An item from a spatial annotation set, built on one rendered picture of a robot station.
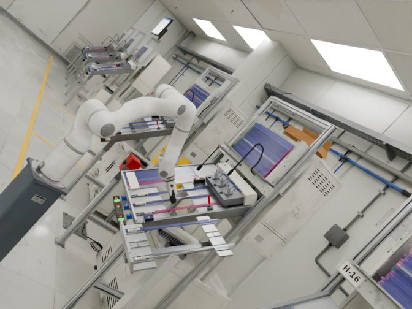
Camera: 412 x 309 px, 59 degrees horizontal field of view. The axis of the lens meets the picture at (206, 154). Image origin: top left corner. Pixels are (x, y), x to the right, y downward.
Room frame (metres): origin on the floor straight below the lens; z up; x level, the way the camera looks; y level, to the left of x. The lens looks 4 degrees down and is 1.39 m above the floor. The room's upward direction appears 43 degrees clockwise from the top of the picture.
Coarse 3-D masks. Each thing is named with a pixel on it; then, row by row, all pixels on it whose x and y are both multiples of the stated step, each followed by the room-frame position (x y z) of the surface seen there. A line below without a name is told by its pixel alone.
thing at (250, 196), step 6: (222, 168) 2.57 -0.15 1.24; (228, 168) 2.57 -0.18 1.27; (234, 174) 2.48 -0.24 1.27; (234, 180) 2.40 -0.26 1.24; (240, 180) 2.40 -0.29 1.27; (240, 186) 2.32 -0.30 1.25; (246, 186) 2.32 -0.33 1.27; (240, 192) 2.28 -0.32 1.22; (246, 192) 2.25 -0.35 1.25; (252, 192) 2.26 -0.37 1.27; (246, 198) 2.22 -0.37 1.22; (252, 198) 2.24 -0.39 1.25; (246, 204) 2.24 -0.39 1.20; (252, 204) 2.25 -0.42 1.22
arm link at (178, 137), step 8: (176, 128) 2.03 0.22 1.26; (176, 136) 2.04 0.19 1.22; (184, 136) 2.04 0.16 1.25; (168, 144) 2.07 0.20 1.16; (176, 144) 2.05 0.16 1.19; (168, 152) 2.04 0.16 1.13; (176, 152) 2.05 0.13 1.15; (168, 160) 2.03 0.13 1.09; (176, 160) 2.05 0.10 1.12; (160, 168) 2.05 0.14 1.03; (168, 168) 2.04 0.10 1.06; (160, 176) 2.06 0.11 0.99; (168, 176) 2.07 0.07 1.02
